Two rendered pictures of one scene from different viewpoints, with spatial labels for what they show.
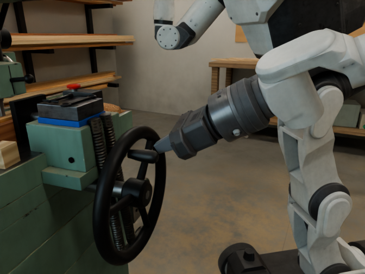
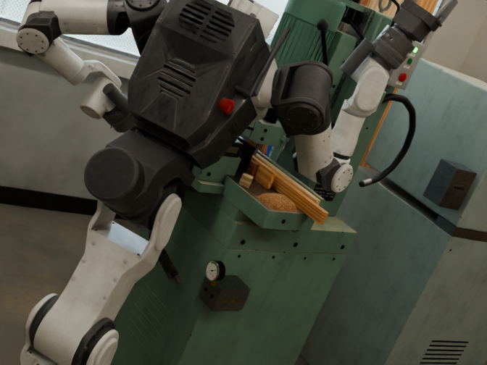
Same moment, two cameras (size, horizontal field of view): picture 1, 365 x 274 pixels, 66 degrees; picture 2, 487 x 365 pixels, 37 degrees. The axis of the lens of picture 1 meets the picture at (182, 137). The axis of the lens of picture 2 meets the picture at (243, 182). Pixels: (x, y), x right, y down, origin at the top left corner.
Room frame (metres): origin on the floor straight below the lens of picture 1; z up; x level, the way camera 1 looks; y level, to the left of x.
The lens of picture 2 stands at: (1.69, -1.64, 1.54)
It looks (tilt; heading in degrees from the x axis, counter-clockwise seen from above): 17 degrees down; 117
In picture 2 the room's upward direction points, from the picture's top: 23 degrees clockwise
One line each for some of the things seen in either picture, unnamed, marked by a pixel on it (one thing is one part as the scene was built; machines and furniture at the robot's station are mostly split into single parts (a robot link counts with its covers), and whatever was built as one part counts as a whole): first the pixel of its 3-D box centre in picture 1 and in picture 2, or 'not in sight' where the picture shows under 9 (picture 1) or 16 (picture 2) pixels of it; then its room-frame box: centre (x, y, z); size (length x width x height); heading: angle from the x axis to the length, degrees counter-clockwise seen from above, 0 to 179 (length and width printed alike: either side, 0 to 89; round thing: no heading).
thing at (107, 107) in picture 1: (101, 107); (278, 199); (0.85, 0.25, 0.91); 0.12 x 0.09 x 0.03; 71
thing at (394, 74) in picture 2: not in sight; (400, 61); (0.87, 0.68, 1.40); 0.10 x 0.06 x 0.16; 71
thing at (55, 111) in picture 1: (76, 104); (217, 139); (0.59, 0.23, 0.99); 0.13 x 0.11 x 0.06; 161
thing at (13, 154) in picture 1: (4, 154); not in sight; (0.48, 0.33, 0.92); 0.04 x 0.03 x 0.04; 168
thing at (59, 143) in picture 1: (77, 136); (208, 159); (0.59, 0.23, 0.91); 0.15 x 0.14 x 0.09; 161
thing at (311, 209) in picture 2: not in sight; (262, 171); (0.70, 0.40, 0.92); 0.62 x 0.02 x 0.04; 161
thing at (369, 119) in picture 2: not in sight; (360, 106); (0.85, 0.57, 1.23); 0.09 x 0.08 x 0.15; 71
